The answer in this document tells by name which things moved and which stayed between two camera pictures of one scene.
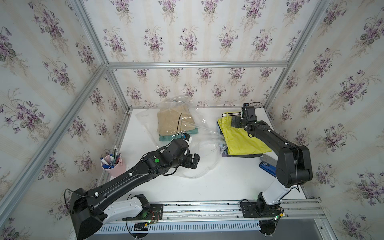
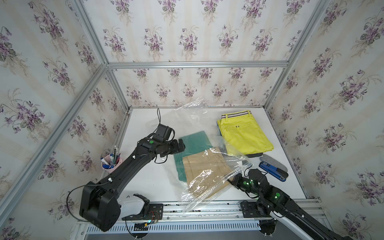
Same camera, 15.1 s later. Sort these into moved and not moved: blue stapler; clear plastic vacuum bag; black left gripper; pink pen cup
Moved: black left gripper; clear plastic vacuum bag
Not moved: pink pen cup; blue stapler
